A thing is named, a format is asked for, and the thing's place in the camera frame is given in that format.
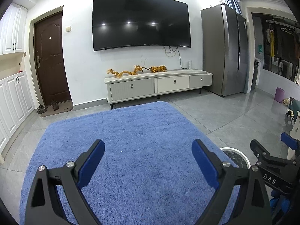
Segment white round trash bin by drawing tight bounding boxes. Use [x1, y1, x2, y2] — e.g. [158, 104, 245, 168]
[220, 147, 251, 169]

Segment blue white gloved right hand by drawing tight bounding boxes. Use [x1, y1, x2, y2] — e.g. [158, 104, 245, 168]
[269, 190, 291, 224]

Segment purple waste bin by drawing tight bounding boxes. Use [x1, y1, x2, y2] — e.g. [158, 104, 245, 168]
[274, 87, 285, 103]

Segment dark shoes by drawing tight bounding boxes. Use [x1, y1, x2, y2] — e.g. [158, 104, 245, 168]
[37, 100, 59, 114]

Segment brown door mat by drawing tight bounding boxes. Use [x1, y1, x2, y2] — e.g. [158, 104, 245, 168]
[39, 100, 73, 117]

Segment white storage cabinets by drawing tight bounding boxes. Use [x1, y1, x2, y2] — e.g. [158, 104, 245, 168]
[1, 3, 35, 157]

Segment blue fuzzy blanket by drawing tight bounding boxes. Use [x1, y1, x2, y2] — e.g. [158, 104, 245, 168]
[19, 102, 228, 224]

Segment grey steel refrigerator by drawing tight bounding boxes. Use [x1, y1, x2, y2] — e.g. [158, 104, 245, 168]
[201, 4, 249, 97]

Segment brown entrance door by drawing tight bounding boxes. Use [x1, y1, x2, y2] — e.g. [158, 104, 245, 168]
[34, 11, 71, 106]

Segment golden tiger figurine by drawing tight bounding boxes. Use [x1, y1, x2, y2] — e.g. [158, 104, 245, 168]
[142, 65, 167, 73]

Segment white grey tv cabinet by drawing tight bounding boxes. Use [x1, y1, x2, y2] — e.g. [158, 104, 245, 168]
[104, 70, 213, 104]

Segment golden dragon figurine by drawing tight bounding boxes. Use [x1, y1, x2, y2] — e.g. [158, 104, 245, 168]
[107, 65, 143, 78]

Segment black wall television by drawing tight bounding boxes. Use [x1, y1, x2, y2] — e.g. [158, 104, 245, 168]
[92, 0, 191, 51]

